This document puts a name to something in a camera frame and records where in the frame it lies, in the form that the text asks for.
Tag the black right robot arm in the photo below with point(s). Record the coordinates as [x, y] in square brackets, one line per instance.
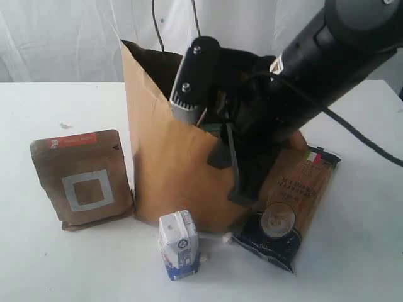
[343, 43]

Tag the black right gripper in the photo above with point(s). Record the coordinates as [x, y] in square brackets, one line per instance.
[251, 115]

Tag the spaghetti packet dark blue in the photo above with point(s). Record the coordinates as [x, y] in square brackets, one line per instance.
[276, 233]

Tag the brown kraft standup pouch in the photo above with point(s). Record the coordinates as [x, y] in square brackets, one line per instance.
[85, 178]

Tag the brown paper bag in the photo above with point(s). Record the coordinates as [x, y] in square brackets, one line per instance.
[171, 172]

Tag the small paper scrap on table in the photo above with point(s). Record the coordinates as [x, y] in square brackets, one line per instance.
[64, 126]

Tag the small white blue carton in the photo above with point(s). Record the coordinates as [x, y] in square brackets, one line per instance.
[179, 244]

